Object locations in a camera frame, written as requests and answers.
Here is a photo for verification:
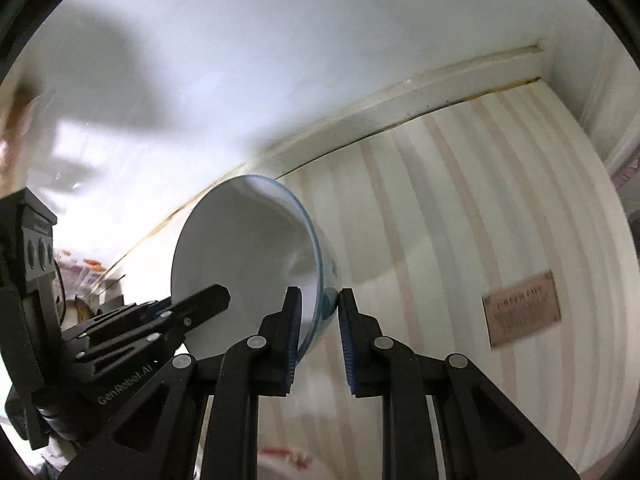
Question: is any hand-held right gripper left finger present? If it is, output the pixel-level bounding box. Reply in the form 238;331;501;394
60;286;305;480

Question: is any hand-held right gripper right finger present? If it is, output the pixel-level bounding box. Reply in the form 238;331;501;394
337;287;582;480

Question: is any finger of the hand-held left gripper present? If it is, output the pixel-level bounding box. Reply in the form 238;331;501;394
60;284;232;342
74;318;196;367

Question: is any blue rim white bowl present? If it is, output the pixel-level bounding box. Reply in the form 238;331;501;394
170;174;343;366

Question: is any cat print striped tablecloth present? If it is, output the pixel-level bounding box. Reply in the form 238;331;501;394
197;77;638;480

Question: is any white door frame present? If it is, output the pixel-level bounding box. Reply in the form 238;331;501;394
542;25;640;177

